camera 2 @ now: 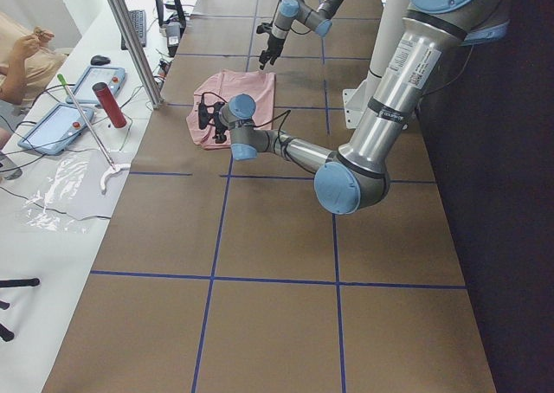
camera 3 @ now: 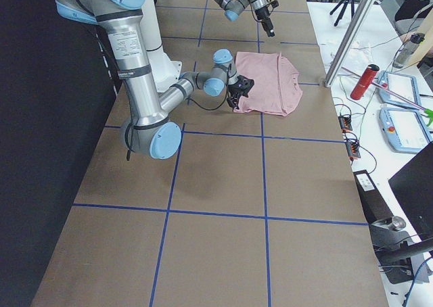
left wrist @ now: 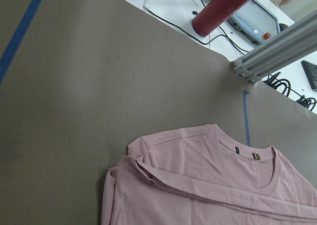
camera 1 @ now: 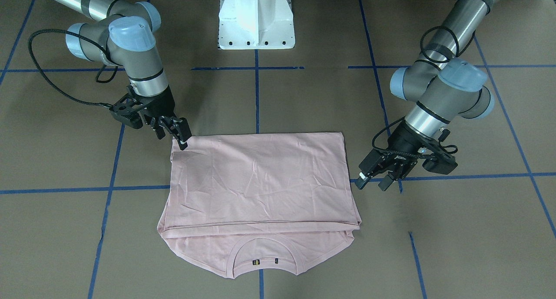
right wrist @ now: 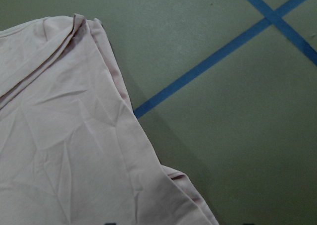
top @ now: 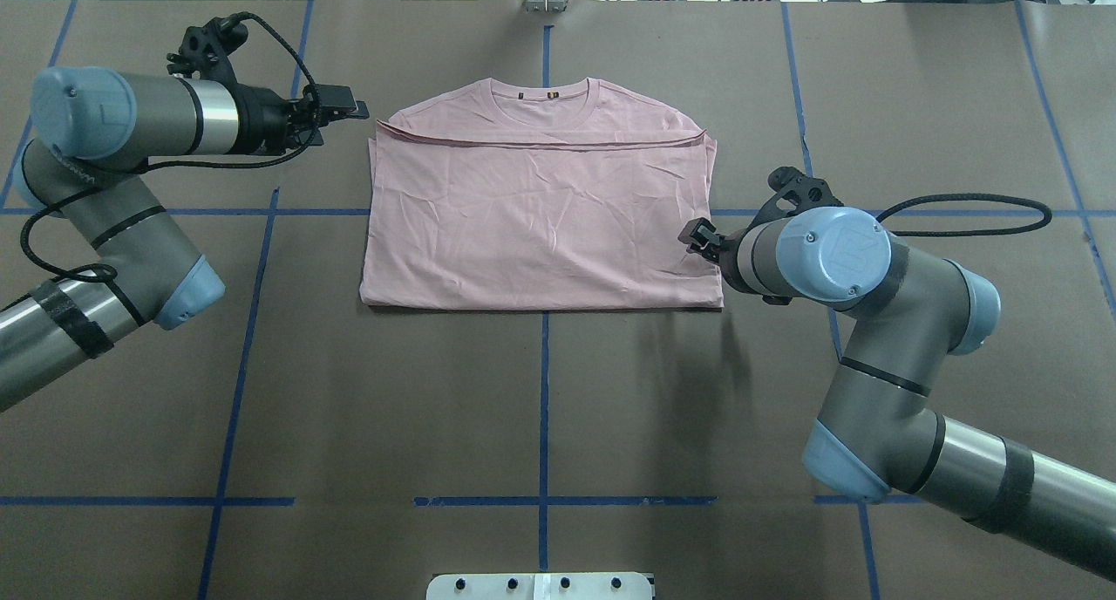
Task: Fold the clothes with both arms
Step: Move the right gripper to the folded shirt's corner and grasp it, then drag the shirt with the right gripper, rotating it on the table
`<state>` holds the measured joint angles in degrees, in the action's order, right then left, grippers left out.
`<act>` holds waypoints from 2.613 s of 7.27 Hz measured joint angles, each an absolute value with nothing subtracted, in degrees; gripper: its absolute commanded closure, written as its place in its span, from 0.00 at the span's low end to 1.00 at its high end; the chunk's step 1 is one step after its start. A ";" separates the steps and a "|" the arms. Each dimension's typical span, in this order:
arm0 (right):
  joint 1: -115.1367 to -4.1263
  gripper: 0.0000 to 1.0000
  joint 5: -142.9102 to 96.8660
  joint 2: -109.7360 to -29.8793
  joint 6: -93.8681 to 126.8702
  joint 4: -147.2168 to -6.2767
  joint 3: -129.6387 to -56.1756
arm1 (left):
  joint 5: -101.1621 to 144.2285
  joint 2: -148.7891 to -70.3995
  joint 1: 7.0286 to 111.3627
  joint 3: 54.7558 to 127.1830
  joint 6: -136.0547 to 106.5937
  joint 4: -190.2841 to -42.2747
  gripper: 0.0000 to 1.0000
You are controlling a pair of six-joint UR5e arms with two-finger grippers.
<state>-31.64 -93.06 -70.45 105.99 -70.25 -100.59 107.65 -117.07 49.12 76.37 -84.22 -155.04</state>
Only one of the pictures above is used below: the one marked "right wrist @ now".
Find pink Snoopy t-shirt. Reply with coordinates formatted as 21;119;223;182
0;14;217;225

